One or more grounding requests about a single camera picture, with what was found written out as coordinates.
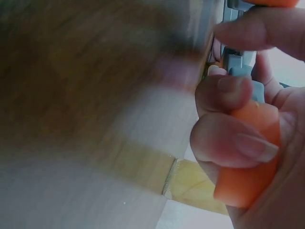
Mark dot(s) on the person's right hand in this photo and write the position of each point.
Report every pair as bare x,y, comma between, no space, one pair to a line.
290,148

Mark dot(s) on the person's right thumb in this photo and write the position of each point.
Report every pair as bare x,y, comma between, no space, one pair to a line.
247,31

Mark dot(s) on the orange and grey hand tool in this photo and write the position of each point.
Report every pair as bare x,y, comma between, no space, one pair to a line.
257,119

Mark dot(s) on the yellowish clear tape strip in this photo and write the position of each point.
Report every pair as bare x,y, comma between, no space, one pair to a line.
190,181

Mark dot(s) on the white box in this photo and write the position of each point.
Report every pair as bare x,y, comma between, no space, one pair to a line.
71,190

